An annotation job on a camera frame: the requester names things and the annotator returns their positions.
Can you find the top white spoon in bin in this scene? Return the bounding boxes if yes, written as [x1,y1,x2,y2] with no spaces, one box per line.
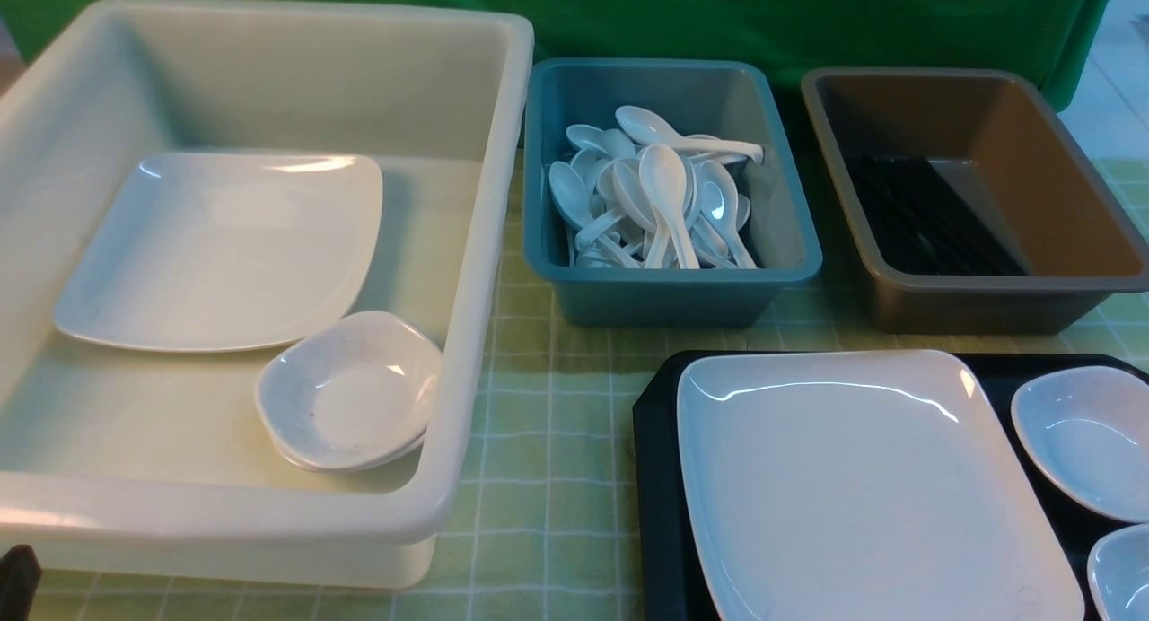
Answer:
[639,144,700,269]

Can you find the large white rice plate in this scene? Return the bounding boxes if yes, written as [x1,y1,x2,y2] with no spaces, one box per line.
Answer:
[677,350,1086,620]

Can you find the teal plastic bin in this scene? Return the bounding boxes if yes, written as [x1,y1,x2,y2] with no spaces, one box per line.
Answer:
[522,58,822,328]

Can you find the white square plate in tub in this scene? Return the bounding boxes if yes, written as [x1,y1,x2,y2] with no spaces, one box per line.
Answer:
[53,151,384,353]

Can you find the white side bowl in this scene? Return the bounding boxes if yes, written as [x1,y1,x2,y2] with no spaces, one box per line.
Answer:
[1011,366,1148,524]

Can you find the green checkered tablecloth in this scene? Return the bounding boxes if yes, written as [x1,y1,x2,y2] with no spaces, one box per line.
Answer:
[30,164,1146,620]

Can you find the white soup spoon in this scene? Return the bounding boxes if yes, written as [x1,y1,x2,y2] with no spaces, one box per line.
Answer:
[615,105,765,164]

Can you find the green backdrop cloth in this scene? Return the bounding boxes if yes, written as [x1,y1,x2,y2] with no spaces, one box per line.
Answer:
[3,0,1109,109]

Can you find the white small bowl in tub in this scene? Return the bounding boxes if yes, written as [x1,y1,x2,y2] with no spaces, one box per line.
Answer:
[255,311,444,469]

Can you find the pile of white spoons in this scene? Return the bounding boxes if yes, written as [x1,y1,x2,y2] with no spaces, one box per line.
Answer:
[545,125,758,269]

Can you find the brown plastic bin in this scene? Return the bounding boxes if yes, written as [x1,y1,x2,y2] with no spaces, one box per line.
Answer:
[801,66,1146,336]

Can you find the large white plastic tub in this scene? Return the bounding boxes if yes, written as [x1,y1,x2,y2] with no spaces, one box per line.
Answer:
[1,0,533,589]

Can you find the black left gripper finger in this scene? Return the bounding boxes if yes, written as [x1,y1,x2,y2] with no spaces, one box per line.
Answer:
[1,544,44,621]

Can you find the black chopsticks in bin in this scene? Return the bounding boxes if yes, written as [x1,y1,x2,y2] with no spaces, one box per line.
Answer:
[845,154,1030,276]

